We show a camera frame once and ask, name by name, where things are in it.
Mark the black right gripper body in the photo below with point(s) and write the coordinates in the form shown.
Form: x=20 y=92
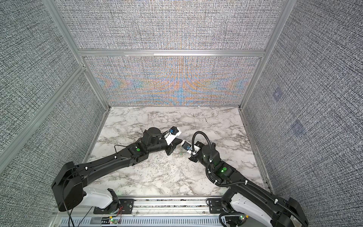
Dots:
x=199 y=157

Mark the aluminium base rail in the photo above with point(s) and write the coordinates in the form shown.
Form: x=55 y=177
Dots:
x=146 y=211

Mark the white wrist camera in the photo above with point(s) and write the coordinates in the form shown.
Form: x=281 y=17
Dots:
x=187 y=147
x=172 y=134

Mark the aluminium left wall bar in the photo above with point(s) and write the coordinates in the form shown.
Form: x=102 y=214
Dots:
x=18 y=142

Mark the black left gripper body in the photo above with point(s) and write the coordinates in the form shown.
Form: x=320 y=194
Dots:
x=170 y=147

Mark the aluminium corner post right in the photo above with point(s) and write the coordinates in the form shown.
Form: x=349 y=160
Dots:
x=276 y=32

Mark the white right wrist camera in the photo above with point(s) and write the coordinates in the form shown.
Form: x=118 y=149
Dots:
x=187 y=147

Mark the aluminium corner post left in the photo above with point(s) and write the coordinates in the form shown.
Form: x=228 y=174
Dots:
x=59 y=20

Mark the aluminium horizontal back bar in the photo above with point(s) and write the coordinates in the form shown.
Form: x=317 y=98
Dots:
x=149 y=53

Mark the aluminium corner post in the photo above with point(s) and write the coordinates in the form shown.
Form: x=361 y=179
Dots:
x=276 y=32
x=59 y=20

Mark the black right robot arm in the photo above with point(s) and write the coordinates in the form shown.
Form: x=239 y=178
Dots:
x=244 y=197

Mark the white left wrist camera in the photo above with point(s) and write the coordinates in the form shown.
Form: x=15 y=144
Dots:
x=172 y=134

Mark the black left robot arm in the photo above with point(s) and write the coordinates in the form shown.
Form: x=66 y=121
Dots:
x=71 y=186

